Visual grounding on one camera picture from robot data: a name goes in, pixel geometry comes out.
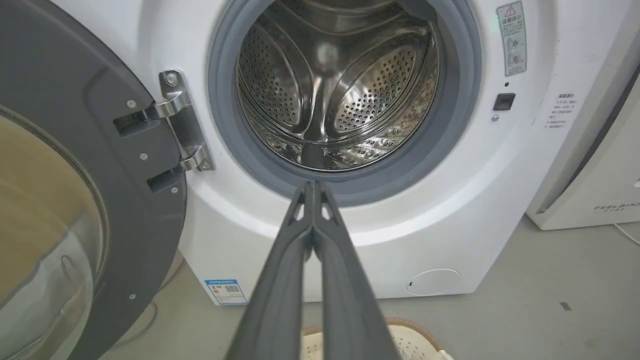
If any cream perforated laundry basket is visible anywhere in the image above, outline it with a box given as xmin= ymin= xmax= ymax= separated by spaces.
xmin=300 ymin=317 xmax=455 ymax=360

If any chrome washer door hinge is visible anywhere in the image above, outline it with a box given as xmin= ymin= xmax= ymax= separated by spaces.
xmin=145 ymin=70 xmax=215 ymax=173

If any thin grey floor cable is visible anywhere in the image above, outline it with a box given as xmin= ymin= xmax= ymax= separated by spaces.
xmin=111 ymin=252 xmax=186 ymax=348

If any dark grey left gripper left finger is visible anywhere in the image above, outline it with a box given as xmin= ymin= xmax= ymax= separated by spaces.
xmin=225 ymin=180 xmax=316 ymax=360

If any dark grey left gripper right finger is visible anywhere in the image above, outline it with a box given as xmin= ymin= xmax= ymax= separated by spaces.
xmin=313 ymin=180 xmax=402 ymax=360

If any grey washing machine door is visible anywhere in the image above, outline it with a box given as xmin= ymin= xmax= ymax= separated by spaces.
xmin=0 ymin=0 xmax=188 ymax=360

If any white appliance with grey stripe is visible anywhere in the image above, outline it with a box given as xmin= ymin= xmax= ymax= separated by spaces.
xmin=525 ymin=10 xmax=640 ymax=231

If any white power cable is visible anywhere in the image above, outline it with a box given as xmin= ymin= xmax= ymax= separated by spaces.
xmin=614 ymin=223 xmax=640 ymax=247

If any white front-load washing machine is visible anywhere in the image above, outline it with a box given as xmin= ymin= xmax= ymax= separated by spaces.
xmin=52 ymin=0 xmax=635 ymax=306

